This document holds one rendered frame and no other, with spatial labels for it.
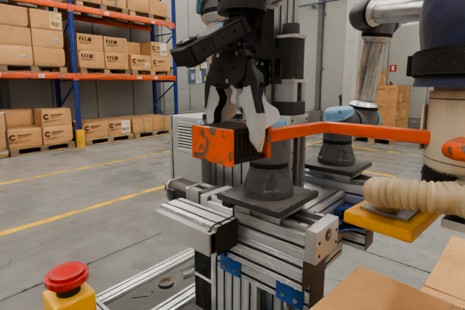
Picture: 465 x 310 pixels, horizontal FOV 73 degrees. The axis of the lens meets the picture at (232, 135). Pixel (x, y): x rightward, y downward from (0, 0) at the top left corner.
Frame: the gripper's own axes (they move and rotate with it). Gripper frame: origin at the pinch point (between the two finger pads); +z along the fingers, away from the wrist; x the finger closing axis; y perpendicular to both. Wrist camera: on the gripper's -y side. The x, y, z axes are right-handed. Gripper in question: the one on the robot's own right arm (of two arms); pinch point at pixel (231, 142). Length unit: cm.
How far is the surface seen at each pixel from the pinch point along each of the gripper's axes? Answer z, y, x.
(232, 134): -2.0, -3.9, -4.3
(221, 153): 0.7, -4.2, -2.5
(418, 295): 33, 34, -18
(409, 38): -147, 984, 306
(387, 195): 5.9, 10.2, -18.9
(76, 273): 23.3, -17.1, 20.7
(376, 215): 10.9, 14.7, -15.9
